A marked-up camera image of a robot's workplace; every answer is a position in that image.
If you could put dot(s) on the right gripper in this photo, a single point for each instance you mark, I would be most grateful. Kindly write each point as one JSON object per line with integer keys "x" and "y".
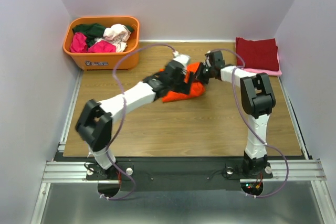
{"x": 199, "y": 77}

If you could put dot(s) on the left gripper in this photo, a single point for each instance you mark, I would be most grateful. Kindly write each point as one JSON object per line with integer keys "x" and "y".
{"x": 183, "y": 87}

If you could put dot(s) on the orange t-shirt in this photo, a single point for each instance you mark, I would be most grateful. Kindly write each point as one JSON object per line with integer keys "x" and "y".
{"x": 197, "y": 89}

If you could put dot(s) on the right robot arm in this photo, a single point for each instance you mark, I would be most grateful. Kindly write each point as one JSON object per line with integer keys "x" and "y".
{"x": 254, "y": 97}

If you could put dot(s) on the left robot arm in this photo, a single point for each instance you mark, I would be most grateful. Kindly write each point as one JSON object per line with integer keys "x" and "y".
{"x": 97, "y": 118}

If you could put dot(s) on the folded dark red t-shirt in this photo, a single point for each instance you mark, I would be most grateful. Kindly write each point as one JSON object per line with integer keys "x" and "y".
{"x": 258, "y": 54}

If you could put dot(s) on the folded pink t-shirt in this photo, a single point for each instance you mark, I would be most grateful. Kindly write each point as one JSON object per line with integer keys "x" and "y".
{"x": 269, "y": 72}

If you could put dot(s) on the pale pink garment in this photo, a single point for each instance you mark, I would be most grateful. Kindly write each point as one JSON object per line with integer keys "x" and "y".
{"x": 117, "y": 35}

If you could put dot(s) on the orange plastic laundry basket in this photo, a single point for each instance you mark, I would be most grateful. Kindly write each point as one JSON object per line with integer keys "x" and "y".
{"x": 104, "y": 60}

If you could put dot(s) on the dark green garment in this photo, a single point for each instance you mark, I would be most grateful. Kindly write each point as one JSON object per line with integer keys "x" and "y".
{"x": 91, "y": 31}

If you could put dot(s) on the magenta garment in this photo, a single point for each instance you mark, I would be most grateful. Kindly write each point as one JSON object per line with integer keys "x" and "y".
{"x": 79, "y": 45}

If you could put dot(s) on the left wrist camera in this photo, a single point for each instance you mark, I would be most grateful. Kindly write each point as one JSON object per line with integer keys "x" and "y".
{"x": 181, "y": 58}

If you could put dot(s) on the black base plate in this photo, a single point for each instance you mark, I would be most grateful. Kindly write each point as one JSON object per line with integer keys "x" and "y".
{"x": 173, "y": 174}

